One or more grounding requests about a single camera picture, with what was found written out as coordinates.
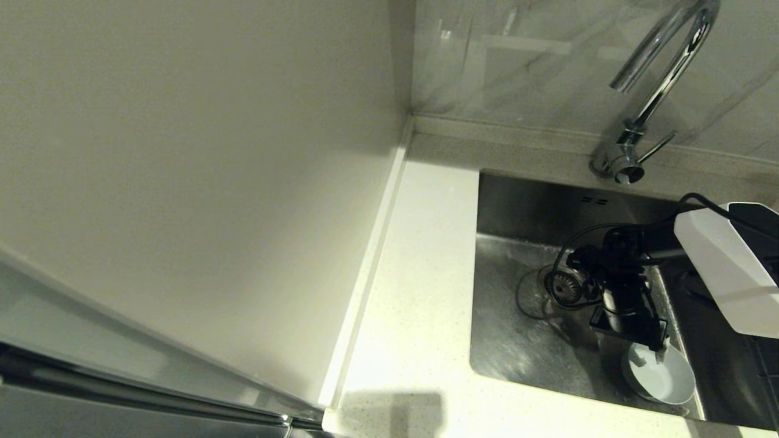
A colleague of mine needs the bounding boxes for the pale grey bowl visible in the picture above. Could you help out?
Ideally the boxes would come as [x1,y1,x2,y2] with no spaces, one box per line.
[621,341,696,406]

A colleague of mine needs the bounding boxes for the white counter edge strip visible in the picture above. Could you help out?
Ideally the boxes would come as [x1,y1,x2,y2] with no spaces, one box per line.
[316,115,416,410]

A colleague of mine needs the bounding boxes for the stainless steel sink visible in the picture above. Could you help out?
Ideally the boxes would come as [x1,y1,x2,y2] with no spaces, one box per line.
[468,170,779,433]

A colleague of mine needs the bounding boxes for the tall white cabinet panel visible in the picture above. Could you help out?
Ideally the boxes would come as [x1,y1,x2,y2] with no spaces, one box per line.
[0,0,416,407]

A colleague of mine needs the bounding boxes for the round metal drain strainer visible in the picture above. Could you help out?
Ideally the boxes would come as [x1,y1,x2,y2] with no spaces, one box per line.
[536,263,590,311]

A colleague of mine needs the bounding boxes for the chrome gooseneck faucet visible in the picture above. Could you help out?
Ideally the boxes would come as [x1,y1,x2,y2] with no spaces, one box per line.
[589,0,722,186]

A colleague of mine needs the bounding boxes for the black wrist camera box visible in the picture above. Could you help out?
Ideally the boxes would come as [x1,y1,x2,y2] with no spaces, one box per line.
[566,245,609,285]

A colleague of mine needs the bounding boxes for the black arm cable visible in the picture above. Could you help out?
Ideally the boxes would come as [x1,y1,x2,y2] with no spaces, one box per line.
[543,192,731,311]

